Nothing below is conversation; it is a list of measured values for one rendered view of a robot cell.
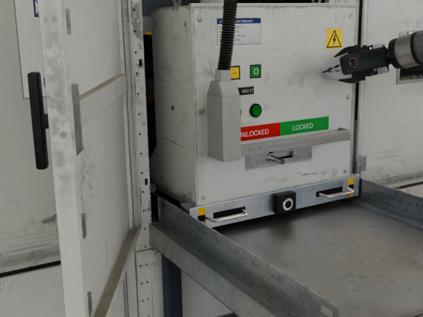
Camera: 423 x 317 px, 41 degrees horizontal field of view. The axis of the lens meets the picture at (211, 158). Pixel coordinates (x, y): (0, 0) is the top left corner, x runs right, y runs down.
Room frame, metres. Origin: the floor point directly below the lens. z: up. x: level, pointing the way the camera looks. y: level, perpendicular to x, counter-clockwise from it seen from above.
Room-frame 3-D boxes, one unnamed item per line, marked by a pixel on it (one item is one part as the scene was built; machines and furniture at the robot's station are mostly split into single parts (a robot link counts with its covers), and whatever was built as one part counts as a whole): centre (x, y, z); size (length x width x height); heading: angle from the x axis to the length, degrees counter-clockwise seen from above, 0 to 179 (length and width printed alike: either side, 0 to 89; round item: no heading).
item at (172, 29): (1.63, -0.05, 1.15); 0.51 x 0.50 x 0.48; 29
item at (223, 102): (1.24, -0.03, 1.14); 0.08 x 0.05 x 0.17; 29
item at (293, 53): (1.40, -0.18, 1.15); 0.48 x 0.01 x 0.48; 119
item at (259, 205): (1.42, -0.17, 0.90); 0.54 x 0.05 x 0.06; 119
